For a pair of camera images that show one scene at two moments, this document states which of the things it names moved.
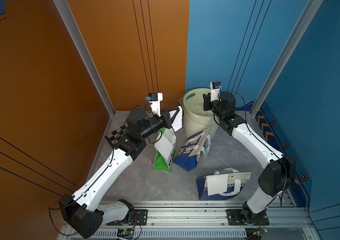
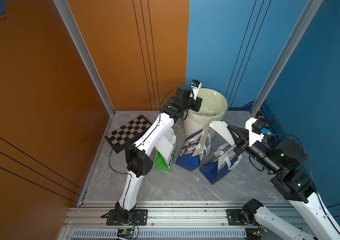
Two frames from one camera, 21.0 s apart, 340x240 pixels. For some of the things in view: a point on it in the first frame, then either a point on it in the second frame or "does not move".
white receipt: [163, 146] does not move
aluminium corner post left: [64, 10] does not move
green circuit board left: [125, 234] does not move
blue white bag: [225, 184] → [219, 157]
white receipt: [217, 184] → [221, 127]
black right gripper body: [209, 105] → [242, 147]
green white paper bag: [160, 162] does not move
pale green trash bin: [196, 119] does not move
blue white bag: [188, 157] does not move
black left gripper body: [164, 122] → [196, 104]
